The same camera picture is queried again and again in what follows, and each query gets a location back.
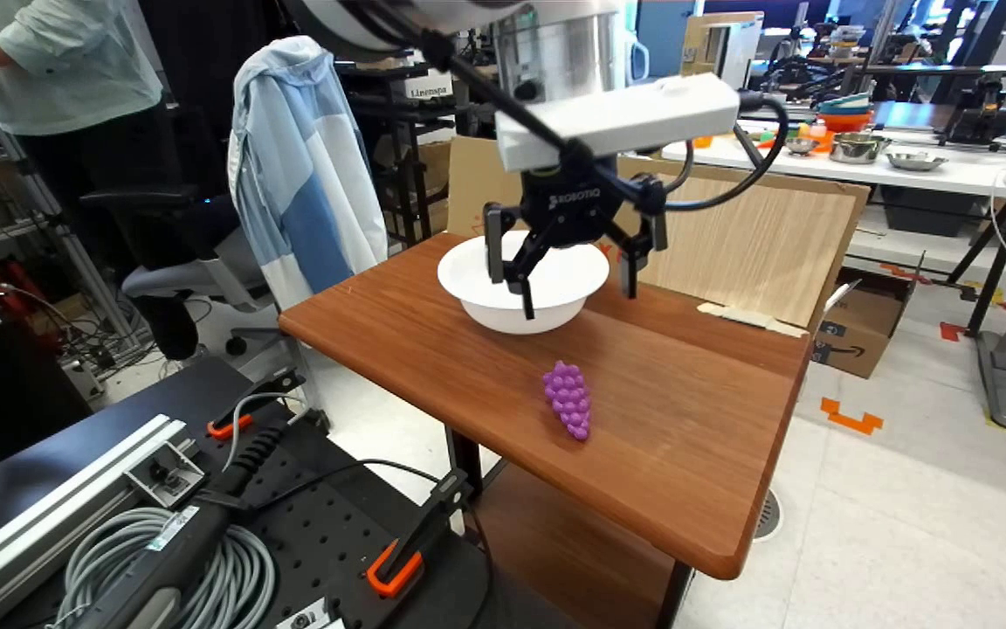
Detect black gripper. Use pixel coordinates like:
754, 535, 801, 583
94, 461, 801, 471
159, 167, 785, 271
477, 156, 672, 322

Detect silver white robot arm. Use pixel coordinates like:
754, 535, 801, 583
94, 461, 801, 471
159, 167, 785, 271
285, 0, 667, 315

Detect white bowl dish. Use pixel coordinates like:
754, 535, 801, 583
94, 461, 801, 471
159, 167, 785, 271
436, 237, 606, 334

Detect purple toy grape bunch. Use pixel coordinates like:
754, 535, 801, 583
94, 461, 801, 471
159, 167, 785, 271
540, 360, 591, 439

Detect cardboard panel behind table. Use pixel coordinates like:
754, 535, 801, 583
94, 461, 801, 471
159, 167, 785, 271
446, 139, 861, 292

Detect light wooden board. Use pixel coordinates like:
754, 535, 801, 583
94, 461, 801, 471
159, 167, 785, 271
638, 176, 867, 332

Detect brown wooden table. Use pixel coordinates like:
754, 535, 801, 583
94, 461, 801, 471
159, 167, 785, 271
283, 233, 811, 629

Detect blue white hanging jacket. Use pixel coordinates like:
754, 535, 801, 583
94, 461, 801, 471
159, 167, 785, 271
228, 33, 388, 308

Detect open cardboard box on floor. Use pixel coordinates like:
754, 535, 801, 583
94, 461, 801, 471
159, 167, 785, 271
814, 268, 914, 376

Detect white background table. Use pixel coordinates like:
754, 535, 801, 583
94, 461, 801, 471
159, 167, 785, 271
690, 121, 1006, 200

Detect metal bowl on background table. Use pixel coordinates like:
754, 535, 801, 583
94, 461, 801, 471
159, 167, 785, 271
886, 151, 944, 172

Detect orange floor marker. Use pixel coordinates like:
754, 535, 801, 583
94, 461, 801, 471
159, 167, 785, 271
821, 397, 882, 435

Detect orange black clamp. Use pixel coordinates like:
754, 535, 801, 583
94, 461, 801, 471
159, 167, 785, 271
363, 471, 467, 601

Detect black office chair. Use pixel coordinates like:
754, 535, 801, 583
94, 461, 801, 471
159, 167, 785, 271
84, 185, 280, 357

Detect person in light shirt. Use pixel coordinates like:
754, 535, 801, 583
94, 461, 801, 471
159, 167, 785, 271
0, 0, 228, 284

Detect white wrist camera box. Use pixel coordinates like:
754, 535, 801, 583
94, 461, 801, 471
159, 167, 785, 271
530, 73, 739, 156

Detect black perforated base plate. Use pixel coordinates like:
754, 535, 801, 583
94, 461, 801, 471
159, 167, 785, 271
0, 407, 496, 629

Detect aluminium extrusion rail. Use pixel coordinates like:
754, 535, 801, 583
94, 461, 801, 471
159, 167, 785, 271
0, 415, 206, 618

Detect coiled grey cable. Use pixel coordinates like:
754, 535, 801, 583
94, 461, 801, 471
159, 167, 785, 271
45, 502, 280, 629

